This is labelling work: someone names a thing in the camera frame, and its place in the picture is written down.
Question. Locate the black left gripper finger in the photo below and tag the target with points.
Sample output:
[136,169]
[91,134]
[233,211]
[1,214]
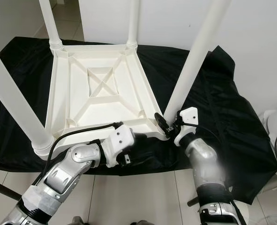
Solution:
[140,157]

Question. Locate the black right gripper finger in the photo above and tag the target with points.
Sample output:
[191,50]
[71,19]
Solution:
[160,121]

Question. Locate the white plastic table top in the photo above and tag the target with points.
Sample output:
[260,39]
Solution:
[129,93]

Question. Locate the white plastic table leg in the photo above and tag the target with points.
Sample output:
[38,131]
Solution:
[51,23]
[194,56]
[132,23]
[16,103]

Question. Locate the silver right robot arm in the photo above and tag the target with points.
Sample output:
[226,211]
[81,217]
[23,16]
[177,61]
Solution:
[204,154]

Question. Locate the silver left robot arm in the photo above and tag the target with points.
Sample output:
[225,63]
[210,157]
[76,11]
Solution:
[63,173]

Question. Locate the grey right robot foot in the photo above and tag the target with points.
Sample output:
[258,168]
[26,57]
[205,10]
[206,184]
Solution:
[140,223]

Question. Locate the grey robot foot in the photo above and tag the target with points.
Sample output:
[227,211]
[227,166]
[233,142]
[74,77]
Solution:
[76,221]
[140,223]

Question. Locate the black table cloth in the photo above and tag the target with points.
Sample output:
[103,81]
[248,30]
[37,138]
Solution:
[241,122]

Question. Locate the black metal table leg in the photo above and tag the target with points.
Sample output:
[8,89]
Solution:
[193,201]
[4,190]

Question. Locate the grey left robot foot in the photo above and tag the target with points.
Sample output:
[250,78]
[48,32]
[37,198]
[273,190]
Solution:
[76,221]

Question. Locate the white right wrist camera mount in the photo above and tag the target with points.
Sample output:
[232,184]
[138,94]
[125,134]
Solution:
[189,117]

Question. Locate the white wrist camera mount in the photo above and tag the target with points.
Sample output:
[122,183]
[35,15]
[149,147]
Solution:
[189,117]
[122,136]

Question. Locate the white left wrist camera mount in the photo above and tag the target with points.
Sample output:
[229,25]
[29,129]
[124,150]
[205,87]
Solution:
[122,136]

